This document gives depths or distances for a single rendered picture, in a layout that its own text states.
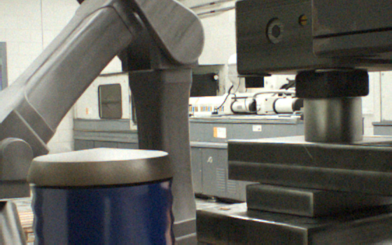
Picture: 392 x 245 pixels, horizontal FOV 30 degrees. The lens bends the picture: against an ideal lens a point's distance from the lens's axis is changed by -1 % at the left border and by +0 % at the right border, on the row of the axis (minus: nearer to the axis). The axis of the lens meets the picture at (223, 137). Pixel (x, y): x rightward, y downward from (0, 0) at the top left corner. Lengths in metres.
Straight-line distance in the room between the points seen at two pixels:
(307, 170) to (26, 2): 11.61
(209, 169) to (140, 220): 8.45
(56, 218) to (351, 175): 0.25
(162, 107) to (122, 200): 0.65
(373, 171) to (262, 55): 0.11
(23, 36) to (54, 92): 11.18
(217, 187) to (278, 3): 8.09
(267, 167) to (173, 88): 0.39
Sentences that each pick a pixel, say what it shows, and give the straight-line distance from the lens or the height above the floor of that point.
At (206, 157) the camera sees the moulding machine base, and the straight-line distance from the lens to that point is 8.68.
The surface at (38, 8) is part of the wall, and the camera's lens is 12.06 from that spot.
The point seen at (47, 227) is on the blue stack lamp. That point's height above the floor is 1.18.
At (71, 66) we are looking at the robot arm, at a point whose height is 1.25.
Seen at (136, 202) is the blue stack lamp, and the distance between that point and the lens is 0.18.
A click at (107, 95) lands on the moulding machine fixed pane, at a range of 10.96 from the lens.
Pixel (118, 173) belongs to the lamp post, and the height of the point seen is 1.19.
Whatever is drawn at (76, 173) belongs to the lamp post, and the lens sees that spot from 0.18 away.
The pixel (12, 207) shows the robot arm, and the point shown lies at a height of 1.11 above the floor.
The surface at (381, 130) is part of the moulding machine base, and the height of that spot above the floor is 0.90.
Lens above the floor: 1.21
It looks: 3 degrees down
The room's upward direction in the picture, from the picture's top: 2 degrees counter-clockwise
